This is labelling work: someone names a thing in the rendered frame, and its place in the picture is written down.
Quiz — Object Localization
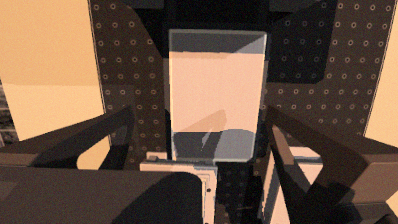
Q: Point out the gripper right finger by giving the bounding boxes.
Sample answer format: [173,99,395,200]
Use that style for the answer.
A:
[265,105,398,224]

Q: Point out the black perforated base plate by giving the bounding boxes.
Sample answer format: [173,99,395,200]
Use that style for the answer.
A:
[87,0,398,224]

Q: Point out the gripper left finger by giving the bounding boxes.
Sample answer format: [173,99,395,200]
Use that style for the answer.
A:
[0,105,135,170]

